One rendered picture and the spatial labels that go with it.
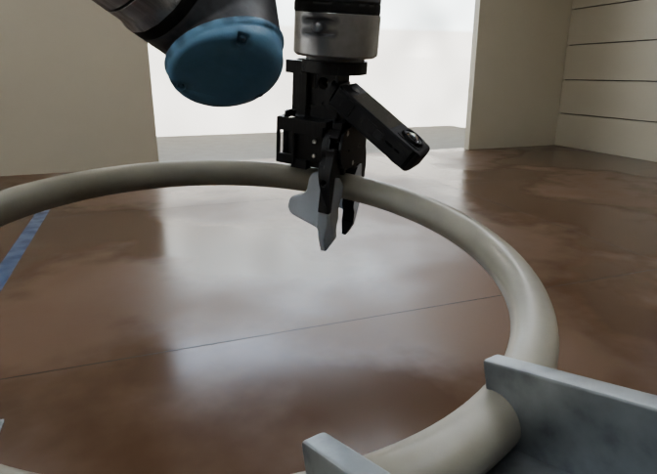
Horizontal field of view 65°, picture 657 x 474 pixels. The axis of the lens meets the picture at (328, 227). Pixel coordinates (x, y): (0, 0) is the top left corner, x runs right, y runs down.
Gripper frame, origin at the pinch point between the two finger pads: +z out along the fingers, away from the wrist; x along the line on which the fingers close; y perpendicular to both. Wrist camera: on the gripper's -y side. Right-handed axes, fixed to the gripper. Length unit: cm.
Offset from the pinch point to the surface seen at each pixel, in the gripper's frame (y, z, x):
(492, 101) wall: 94, 85, -753
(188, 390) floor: 82, 104, -62
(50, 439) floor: 103, 103, -23
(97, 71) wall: 469, 52, -376
